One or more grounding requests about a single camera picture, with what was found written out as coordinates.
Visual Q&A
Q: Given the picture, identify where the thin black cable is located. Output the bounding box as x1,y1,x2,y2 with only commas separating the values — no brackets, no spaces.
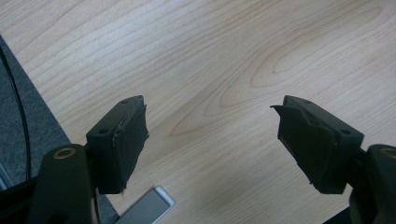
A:
0,49,33,181

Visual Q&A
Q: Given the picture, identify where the grey metal table leg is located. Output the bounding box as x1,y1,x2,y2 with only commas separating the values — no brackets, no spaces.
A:
113,185,177,224

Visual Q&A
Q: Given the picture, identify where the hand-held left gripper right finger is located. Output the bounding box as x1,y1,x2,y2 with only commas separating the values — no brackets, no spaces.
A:
269,94,365,195

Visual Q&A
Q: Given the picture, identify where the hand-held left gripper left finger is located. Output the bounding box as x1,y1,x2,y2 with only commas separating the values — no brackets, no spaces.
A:
85,94,150,195

